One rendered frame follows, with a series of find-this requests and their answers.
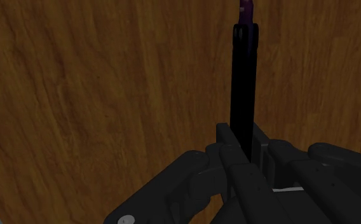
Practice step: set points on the black pen with purple tip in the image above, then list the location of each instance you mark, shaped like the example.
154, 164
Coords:
243, 86

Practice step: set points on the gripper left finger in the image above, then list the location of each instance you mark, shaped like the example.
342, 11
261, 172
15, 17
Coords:
180, 186

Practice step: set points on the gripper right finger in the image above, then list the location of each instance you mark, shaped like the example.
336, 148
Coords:
323, 173

